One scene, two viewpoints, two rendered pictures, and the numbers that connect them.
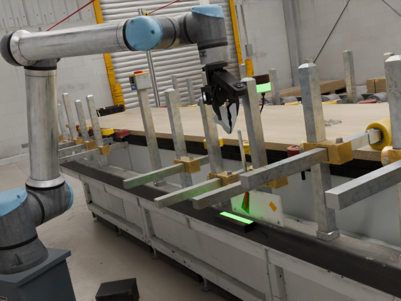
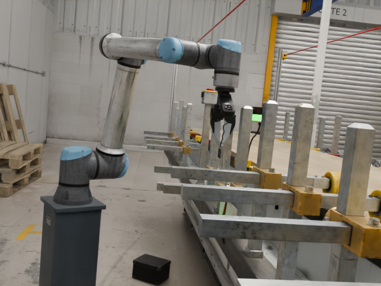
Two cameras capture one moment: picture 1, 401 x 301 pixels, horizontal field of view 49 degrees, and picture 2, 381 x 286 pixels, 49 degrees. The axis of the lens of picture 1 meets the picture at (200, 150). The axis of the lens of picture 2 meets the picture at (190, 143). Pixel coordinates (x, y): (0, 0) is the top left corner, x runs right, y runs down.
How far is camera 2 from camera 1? 0.58 m
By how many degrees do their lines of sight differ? 23
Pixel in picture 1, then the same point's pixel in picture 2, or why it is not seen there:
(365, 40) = not seen: outside the picture
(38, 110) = (117, 94)
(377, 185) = (229, 196)
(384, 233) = (317, 278)
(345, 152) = (272, 181)
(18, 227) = (74, 172)
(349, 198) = (195, 194)
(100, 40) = (147, 49)
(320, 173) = not seen: hidden behind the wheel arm
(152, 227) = not seen: hidden behind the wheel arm
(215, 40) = (224, 68)
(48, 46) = (121, 47)
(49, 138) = (119, 118)
